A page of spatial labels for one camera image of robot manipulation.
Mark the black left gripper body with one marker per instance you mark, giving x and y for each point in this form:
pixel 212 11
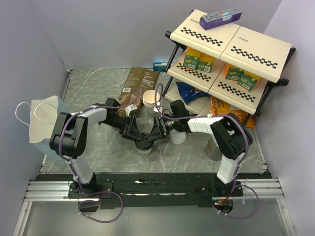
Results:
pixel 117 122

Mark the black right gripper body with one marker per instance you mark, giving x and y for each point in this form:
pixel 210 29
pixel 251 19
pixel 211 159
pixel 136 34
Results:
pixel 170 124

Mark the white plastic cup lids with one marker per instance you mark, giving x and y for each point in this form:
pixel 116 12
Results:
pixel 177 137

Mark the single white paper cup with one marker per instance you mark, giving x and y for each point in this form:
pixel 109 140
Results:
pixel 145 151

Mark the white paper cup stack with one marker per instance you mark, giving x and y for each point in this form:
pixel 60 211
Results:
pixel 148 100

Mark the light blue paper bag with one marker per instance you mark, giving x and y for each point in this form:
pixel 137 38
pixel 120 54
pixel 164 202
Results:
pixel 43 116

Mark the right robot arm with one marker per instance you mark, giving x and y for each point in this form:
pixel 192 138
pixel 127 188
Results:
pixel 229 134

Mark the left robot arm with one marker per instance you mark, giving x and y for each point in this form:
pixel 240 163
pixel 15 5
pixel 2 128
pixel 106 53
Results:
pixel 69 138

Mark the brown coffee bean bag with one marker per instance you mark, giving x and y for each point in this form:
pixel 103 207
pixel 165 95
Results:
pixel 141 79

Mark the brown pulp cup carrier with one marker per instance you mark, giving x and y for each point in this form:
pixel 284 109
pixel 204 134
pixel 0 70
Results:
pixel 128 99

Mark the blue chip bag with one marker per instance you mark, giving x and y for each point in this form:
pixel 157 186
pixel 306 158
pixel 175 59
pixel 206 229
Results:
pixel 189 93

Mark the orange snack bag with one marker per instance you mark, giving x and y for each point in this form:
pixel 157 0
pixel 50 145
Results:
pixel 219 107

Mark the grey cup of stirrers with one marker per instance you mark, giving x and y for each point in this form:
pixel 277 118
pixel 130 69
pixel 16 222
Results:
pixel 212 151

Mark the blue R&O box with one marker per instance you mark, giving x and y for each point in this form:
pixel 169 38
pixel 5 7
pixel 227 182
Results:
pixel 159 66

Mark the green juice carton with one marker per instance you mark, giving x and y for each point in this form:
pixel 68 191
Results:
pixel 205 66
pixel 233 73
pixel 247 82
pixel 191 62

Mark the cream checkered shelf rack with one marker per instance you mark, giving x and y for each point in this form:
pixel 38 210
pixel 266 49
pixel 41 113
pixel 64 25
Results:
pixel 232 44

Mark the purple R&O box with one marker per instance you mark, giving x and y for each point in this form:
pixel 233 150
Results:
pixel 219 18

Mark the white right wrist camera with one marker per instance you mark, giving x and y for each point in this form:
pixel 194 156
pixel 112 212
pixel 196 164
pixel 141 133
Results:
pixel 158 110

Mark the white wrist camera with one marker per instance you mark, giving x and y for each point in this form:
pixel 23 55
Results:
pixel 131 110
pixel 158 110

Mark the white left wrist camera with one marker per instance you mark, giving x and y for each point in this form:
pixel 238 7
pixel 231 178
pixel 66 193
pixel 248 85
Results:
pixel 131 110

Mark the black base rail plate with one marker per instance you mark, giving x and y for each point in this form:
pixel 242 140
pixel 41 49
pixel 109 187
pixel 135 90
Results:
pixel 151 189

